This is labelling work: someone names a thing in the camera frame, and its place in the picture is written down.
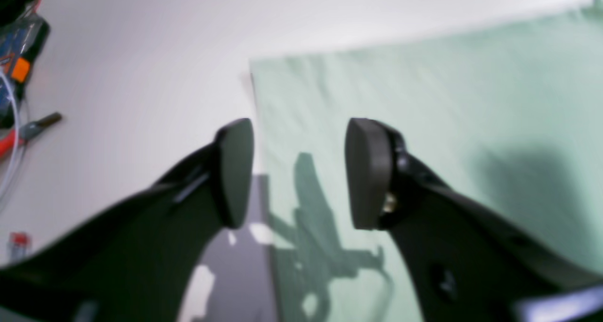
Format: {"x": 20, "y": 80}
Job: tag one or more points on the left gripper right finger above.
{"x": 467, "y": 263}

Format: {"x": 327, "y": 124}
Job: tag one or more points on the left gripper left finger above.
{"x": 133, "y": 261}

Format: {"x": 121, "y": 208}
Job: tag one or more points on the light green T-shirt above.
{"x": 453, "y": 179}

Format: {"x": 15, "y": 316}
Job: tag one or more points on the screwdriver bit set case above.
{"x": 20, "y": 45}

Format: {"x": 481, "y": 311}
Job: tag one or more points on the red handled screwdriver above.
{"x": 27, "y": 132}

